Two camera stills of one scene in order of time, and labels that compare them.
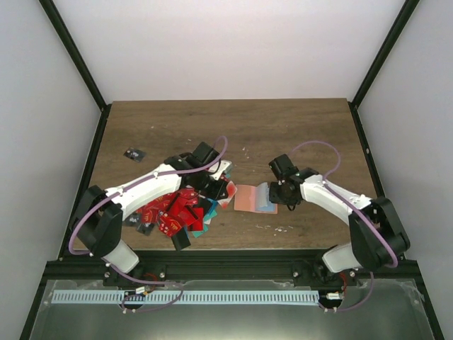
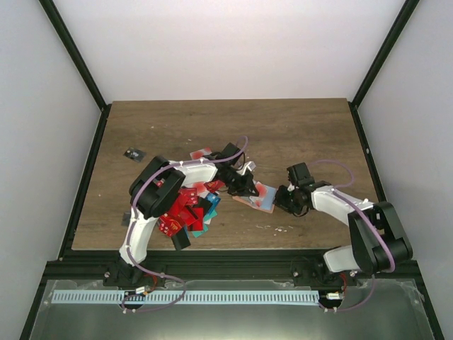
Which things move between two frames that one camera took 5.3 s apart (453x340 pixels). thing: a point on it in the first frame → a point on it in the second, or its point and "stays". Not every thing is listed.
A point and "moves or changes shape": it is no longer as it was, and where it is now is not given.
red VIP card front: x=168 y=225 stays
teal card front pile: x=206 y=221 stays
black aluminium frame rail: x=230 y=266 stays
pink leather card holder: x=255 y=199 moves or changes shape
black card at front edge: x=180 y=240 stays
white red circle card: x=231 y=189 → x=266 y=196
